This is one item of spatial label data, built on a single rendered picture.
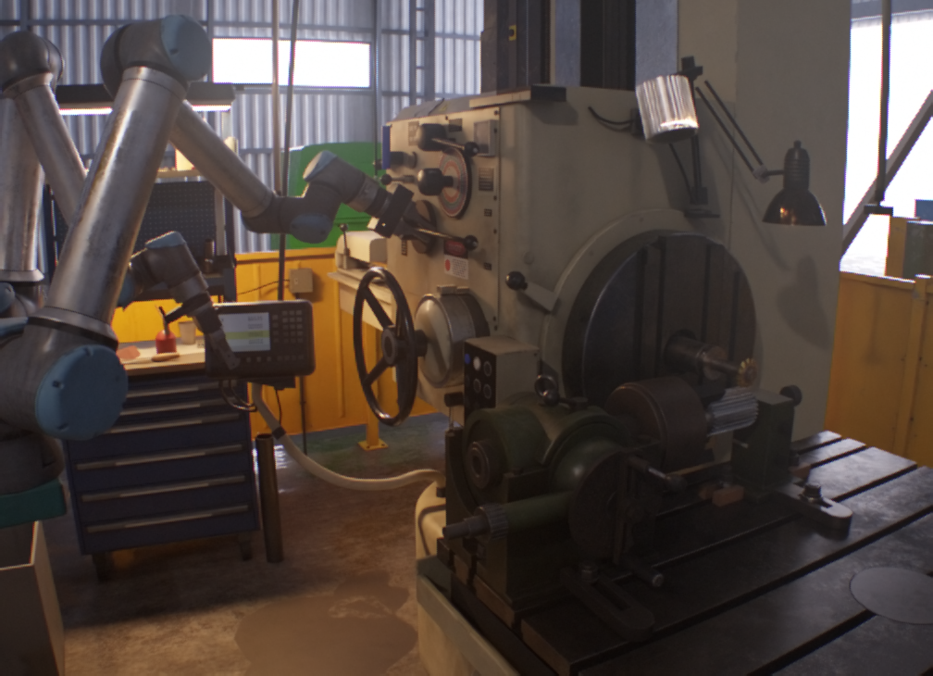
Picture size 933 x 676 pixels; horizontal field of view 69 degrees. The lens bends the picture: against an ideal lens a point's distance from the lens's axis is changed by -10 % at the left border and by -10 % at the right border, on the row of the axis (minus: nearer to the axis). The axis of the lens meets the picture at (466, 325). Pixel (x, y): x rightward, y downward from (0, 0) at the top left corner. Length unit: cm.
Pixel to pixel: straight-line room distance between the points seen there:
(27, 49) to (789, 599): 185
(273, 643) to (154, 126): 211
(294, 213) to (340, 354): 280
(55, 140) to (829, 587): 178
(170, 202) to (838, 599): 303
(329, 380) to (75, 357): 345
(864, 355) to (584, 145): 250
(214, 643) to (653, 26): 259
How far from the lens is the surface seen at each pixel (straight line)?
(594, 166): 173
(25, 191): 193
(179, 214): 354
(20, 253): 195
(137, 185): 128
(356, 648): 290
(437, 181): 182
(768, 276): 218
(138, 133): 130
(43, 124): 178
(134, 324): 424
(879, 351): 389
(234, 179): 170
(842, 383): 403
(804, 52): 228
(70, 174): 176
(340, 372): 453
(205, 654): 296
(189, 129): 160
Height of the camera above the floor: 170
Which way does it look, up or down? 12 degrees down
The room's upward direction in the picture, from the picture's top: straight up
